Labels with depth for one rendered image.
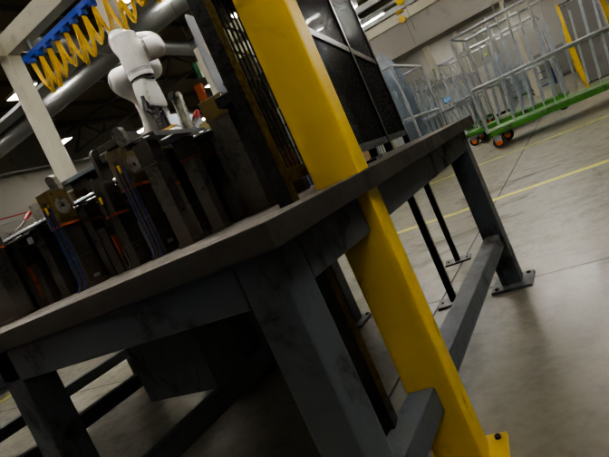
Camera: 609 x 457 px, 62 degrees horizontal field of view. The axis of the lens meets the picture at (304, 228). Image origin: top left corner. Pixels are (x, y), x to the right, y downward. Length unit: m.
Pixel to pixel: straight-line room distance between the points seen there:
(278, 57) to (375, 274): 0.48
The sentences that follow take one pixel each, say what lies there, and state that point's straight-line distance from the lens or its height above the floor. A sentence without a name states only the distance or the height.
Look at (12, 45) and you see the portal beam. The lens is 6.48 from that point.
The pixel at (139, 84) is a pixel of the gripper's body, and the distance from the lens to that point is 1.80.
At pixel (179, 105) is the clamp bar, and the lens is 1.95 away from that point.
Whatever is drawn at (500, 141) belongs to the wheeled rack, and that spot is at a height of 0.09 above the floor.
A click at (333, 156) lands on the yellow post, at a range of 1.02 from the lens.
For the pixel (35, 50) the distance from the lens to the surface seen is 6.26.
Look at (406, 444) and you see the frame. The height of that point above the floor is 0.23.
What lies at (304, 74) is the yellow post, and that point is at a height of 0.92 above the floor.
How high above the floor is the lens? 0.72
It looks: 5 degrees down
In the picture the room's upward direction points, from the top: 24 degrees counter-clockwise
